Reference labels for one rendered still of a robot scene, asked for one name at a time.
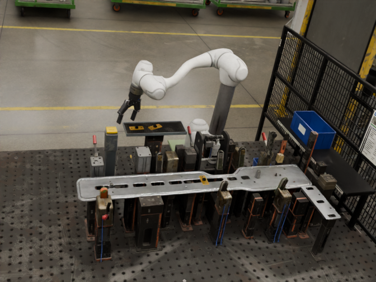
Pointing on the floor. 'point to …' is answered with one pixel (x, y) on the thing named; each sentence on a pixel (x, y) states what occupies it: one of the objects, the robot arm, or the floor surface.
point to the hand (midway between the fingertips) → (125, 120)
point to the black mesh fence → (341, 206)
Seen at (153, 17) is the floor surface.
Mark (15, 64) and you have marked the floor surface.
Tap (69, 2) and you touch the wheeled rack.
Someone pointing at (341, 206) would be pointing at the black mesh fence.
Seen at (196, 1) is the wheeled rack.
